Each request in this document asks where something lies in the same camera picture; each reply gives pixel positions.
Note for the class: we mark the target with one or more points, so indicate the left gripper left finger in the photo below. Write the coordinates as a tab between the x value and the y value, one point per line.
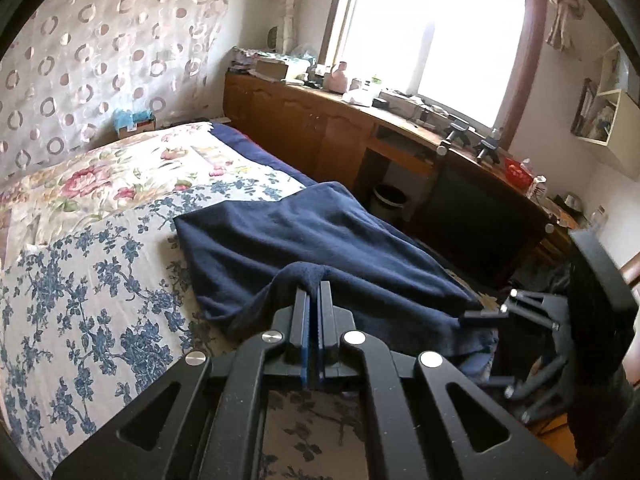
239	384

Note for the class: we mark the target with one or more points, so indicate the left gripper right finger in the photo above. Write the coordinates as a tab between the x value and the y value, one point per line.
358	362

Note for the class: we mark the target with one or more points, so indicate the navy blue garment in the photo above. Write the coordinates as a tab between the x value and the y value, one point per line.
248	259

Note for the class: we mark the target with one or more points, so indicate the black chair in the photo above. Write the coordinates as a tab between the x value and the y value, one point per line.
477	224

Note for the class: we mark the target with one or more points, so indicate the red snack bag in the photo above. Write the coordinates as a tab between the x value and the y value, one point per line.
517	174

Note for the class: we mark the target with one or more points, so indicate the blue floral white sheet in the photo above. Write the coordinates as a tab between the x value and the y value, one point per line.
90	321

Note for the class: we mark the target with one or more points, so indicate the long wooden cabinet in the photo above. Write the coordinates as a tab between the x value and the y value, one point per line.
329	140

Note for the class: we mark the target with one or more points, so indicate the pink ceramic jug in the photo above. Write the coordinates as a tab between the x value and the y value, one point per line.
337	81

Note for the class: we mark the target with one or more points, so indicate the cardboard box on cabinet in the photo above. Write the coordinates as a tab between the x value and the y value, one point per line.
276	70

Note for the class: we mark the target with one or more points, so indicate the floral pastel bed blanket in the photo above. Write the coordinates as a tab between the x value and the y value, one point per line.
54	202

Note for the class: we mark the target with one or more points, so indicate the blue tissue box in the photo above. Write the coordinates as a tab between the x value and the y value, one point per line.
129	122

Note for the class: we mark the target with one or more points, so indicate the sheer circle-patterned curtain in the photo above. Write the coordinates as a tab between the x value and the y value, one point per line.
76	64

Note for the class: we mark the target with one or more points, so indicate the white wall shelf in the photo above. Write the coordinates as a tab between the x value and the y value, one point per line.
607	119

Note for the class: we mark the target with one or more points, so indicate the window with wooden frame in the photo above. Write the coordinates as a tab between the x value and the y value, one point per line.
476	59

